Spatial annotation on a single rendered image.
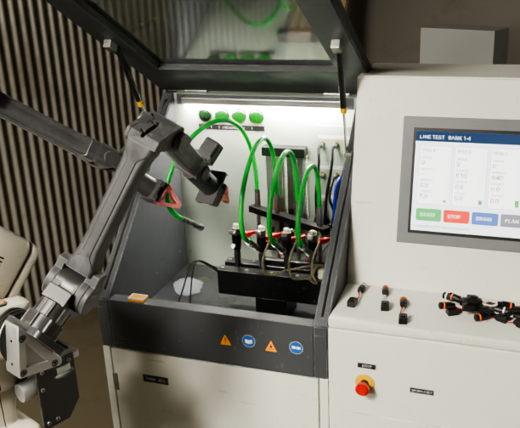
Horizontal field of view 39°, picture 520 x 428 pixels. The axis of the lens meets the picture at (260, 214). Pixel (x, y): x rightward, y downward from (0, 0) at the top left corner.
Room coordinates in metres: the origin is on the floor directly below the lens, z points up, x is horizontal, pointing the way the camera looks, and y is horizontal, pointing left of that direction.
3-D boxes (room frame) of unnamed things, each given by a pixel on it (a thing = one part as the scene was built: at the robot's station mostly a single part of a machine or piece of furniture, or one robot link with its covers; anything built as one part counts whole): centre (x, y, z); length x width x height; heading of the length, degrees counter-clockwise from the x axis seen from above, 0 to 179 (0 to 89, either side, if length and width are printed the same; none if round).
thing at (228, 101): (2.33, -0.02, 1.43); 0.54 x 0.03 x 0.02; 70
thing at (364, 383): (1.66, -0.25, 0.80); 0.05 x 0.04 x 0.05; 70
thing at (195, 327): (1.86, 0.16, 0.87); 0.62 x 0.04 x 0.16; 70
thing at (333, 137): (2.24, -0.24, 1.20); 0.13 x 0.03 x 0.31; 70
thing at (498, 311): (1.69, -0.57, 1.01); 0.23 x 0.11 x 0.06; 70
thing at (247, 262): (2.04, -0.04, 0.91); 0.34 x 0.10 x 0.15; 70
